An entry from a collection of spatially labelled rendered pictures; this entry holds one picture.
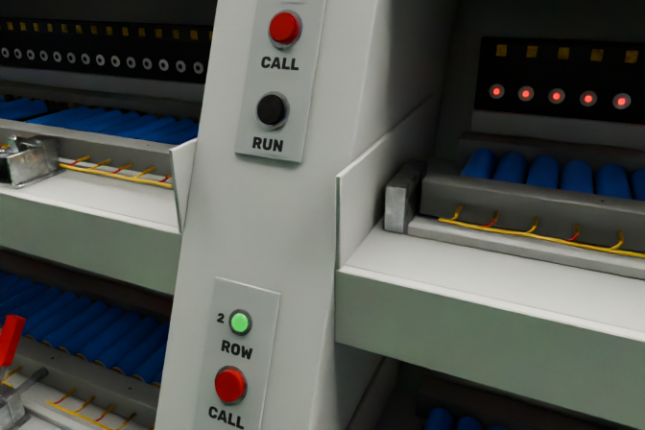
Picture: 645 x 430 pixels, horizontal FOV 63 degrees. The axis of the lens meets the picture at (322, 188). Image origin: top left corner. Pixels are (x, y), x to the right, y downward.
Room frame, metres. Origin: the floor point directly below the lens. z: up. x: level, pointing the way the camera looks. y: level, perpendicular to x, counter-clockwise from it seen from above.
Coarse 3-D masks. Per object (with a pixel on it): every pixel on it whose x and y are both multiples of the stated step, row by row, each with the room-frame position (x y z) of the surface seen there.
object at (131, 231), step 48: (192, 96) 0.50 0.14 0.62; (192, 144) 0.29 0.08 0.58; (0, 192) 0.36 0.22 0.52; (48, 192) 0.35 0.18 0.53; (96, 192) 0.35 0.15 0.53; (144, 192) 0.35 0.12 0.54; (0, 240) 0.37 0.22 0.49; (48, 240) 0.35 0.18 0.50; (96, 240) 0.33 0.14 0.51; (144, 240) 0.31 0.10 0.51
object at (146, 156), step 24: (0, 120) 0.44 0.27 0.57; (0, 144) 0.43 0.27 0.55; (72, 144) 0.39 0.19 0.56; (96, 144) 0.38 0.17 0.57; (120, 144) 0.37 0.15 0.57; (144, 144) 0.37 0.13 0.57; (168, 144) 0.37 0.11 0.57; (72, 168) 0.37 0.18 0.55; (120, 168) 0.36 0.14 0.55; (144, 168) 0.37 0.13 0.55; (168, 168) 0.36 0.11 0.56
